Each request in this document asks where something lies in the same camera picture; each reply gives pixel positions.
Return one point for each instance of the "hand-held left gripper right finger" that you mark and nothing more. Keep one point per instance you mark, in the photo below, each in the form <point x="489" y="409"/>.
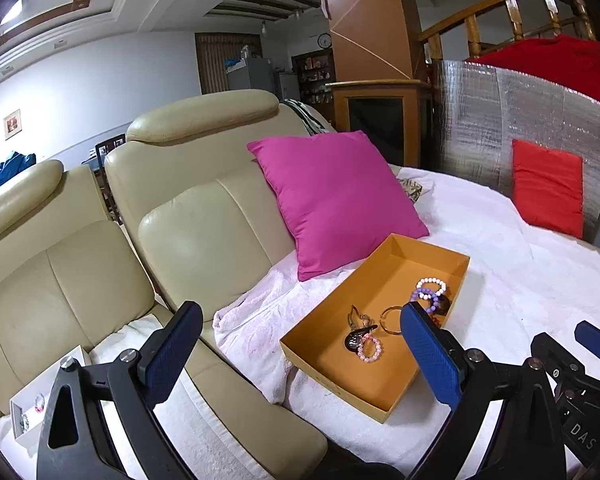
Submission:
<point x="429" y="355"/>

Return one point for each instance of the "orange cardboard box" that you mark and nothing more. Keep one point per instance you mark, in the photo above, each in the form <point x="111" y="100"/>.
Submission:
<point x="330" y="340"/>

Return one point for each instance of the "red cushion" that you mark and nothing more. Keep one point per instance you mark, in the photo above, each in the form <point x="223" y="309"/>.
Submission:
<point x="547" y="190"/>

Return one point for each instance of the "red blanket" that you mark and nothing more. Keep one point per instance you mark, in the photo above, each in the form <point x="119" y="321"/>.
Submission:
<point x="554" y="60"/>

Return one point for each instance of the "blue clothing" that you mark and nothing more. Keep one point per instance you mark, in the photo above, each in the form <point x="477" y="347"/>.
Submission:
<point x="10" y="170"/>

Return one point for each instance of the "thin metal bangle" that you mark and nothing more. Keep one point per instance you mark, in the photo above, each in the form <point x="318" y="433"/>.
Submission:
<point x="381" y="317"/>

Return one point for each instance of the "silver insulation sheet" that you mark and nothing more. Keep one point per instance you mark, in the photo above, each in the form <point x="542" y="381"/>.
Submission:
<point x="479" y="120"/>

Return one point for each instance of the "brown curtain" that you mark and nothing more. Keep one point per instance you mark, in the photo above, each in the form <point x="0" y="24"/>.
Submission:
<point x="215" y="60"/>

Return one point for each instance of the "grey refrigerator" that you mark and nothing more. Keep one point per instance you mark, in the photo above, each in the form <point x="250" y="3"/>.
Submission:
<point x="250" y="77"/>

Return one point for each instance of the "white towel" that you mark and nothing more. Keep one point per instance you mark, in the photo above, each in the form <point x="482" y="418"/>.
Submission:
<point x="220" y="435"/>

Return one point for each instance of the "patterned cloth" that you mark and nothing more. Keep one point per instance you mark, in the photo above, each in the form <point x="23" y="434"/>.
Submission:
<point x="412" y="190"/>

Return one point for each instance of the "magenta cushion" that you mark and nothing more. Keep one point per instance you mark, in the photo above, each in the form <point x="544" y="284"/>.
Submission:
<point x="330" y="200"/>

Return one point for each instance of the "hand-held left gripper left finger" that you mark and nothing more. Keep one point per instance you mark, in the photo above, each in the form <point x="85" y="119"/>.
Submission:
<point x="172" y="355"/>

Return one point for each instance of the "round wall clock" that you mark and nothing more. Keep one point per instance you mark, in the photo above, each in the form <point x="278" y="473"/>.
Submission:
<point x="324" y="40"/>

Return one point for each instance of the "dark bookshelf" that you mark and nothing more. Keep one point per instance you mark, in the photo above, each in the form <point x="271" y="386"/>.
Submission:
<point x="315" y="77"/>

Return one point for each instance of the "framed wall picture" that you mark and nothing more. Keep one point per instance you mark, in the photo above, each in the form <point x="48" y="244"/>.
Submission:
<point x="12" y="125"/>

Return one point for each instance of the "pale pink textured towel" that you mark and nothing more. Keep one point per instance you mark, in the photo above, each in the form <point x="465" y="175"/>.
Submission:
<point x="504" y="270"/>

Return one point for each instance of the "curved wooden railing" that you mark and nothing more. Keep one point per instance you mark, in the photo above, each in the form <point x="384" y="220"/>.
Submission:
<point x="509" y="2"/>

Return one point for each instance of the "white refrigerator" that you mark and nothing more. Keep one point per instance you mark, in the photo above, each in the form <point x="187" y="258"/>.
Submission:
<point x="288" y="87"/>

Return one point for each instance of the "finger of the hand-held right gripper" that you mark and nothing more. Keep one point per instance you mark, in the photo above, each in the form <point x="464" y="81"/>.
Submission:
<point x="597" y="340"/>
<point x="554" y="350"/>

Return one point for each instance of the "wooden cabinet with dark glass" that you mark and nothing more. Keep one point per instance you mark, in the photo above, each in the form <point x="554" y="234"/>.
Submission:
<point x="379" y="120"/>

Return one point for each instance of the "black white striped cloth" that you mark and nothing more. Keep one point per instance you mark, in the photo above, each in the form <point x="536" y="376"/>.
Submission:
<point x="307" y="117"/>

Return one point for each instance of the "beige leather sofa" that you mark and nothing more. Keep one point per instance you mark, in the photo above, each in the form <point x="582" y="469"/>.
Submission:
<point x="205" y="220"/>

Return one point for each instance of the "white open box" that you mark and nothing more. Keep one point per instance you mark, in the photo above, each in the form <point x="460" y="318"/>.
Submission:
<point x="70" y="360"/>

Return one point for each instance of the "wooden pillar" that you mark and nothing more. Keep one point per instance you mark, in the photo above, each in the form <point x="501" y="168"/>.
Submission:
<point x="369" y="20"/>

